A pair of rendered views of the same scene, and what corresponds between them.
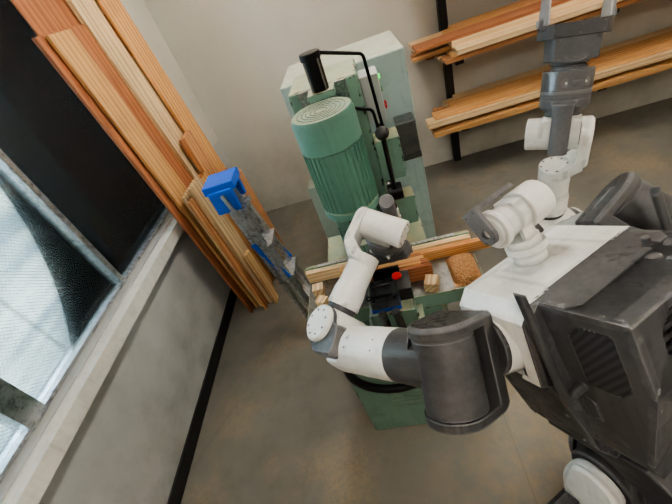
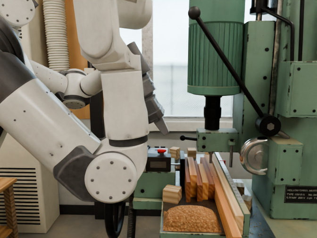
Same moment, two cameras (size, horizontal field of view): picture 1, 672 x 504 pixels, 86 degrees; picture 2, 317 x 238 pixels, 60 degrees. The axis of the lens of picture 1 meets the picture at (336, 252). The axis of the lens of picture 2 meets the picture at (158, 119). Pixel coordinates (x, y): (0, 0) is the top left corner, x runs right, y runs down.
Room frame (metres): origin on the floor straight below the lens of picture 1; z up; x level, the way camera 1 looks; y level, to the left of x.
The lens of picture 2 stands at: (0.61, -0.98, 1.29)
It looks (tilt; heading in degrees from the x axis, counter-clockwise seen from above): 11 degrees down; 79
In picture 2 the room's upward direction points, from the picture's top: straight up
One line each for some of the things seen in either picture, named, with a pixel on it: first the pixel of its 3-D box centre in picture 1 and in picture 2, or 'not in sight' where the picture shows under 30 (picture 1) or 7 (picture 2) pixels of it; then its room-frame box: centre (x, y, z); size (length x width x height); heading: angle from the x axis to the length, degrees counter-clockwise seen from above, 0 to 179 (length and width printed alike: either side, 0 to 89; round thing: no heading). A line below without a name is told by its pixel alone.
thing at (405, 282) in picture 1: (390, 290); (154, 157); (0.76, -0.11, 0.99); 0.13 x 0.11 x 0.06; 76
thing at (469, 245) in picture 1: (413, 258); (216, 189); (0.93, -0.25, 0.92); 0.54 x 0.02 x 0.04; 76
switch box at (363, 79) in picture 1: (372, 95); not in sight; (1.24, -0.32, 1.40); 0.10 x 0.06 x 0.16; 166
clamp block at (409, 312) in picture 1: (393, 305); (155, 176); (0.77, -0.10, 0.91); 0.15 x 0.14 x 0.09; 76
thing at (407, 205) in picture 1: (403, 206); (282, 159); (1.11, -0.30, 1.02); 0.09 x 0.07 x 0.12; 76
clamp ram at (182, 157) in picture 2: (388, 284); (173, 167); (0.83, -0.12, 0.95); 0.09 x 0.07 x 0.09; 76
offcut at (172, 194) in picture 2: (431, 283); (172, 193); (0.79, -0.25, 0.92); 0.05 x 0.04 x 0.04; 148
